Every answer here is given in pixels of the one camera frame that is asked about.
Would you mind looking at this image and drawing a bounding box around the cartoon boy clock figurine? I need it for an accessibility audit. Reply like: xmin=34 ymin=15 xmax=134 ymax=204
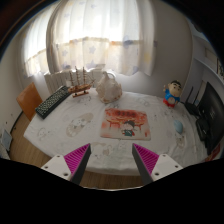
xmin=162 ymin=79 xmax=183 ymax=109

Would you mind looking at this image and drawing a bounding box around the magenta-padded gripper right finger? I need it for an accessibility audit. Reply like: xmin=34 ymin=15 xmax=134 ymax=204
xmin=131 ymin=143 xmax=184 ymax=186

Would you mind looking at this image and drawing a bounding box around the white printed tablecloth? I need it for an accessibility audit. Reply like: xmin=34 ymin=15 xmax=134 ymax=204
xmin=23 ymin=88 xmax=214 ymax=177

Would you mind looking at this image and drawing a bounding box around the white wall shelf unit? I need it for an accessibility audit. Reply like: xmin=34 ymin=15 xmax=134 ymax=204
xmin=191 ymin=33 xmax=224 ymax=83

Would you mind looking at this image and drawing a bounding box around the black monitor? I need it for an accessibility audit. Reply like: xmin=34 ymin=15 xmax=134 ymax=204
xmin=198 ymin=81 xmax=224 ymax=156

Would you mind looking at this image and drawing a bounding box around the brown wooden chair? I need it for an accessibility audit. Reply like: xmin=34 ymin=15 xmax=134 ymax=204
xmin=15 ymin=81 xmax=44 ymax=122

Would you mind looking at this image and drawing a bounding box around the white star print curtain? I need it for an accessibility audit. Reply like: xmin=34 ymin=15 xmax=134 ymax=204
xmin=21 ymin=0 xmax=158 ymax=78

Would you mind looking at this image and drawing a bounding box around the light blue computer mouse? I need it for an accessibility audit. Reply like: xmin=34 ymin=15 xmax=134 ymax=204
xmin=173 ymin=119 xmax=185 ymax=135

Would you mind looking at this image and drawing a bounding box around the black keyboard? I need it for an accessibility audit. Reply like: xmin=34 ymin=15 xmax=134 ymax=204
xmin=34 ymin=85 xmax=72 ymax=120

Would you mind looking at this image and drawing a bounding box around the red paper packet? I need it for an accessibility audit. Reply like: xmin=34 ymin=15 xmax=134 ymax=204
xmin=203 ymin=146 xmax=223 ymax=163

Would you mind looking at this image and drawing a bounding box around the wooden model sailing ship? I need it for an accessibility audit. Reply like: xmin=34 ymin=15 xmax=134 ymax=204
xmin=67 ymin=66 xmax=96 ymax=98

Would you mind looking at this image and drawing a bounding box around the black router with antennas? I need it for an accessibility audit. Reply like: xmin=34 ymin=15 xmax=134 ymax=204
xmin=184 ymin=85 xmax=203 ymax=118

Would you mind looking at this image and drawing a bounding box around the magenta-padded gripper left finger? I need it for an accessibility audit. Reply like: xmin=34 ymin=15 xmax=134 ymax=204
xmin=40 ymin=143 xmax=92 ymax=186

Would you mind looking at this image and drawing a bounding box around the black box device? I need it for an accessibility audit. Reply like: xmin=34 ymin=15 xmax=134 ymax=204
xmin=195 ymin=118 xmax=211 ymax=141

